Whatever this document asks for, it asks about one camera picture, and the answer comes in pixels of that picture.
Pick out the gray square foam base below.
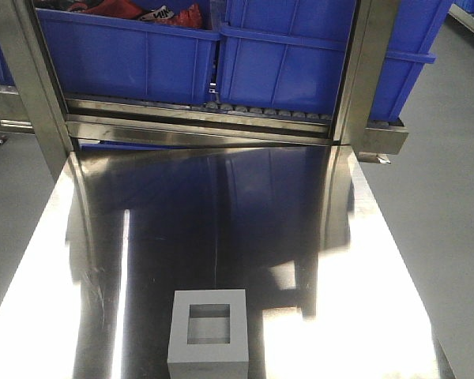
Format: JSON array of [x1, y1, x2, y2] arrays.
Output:
[[167, 289, 249, 378]]

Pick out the blue bin centre shelf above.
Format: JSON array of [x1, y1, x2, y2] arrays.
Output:
[[217, 1, 356, 114]]

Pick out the blue bin shelf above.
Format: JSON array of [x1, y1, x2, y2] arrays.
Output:
[[370, 1, 453, 122], [217, 1, 356, 114]]

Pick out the blue bin with red items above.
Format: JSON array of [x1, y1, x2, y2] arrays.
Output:
[[37, 1, 221, 104]]

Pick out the blue bin right shelf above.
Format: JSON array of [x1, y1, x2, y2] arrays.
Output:
[[370, 1, 453, 122]]

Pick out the red packaged items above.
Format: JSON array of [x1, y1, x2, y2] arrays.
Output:
[[35, 0, 204, 29]]

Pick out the stainless steel shelf rack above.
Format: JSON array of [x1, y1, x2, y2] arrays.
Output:
[[0, 1, 408, 175]]

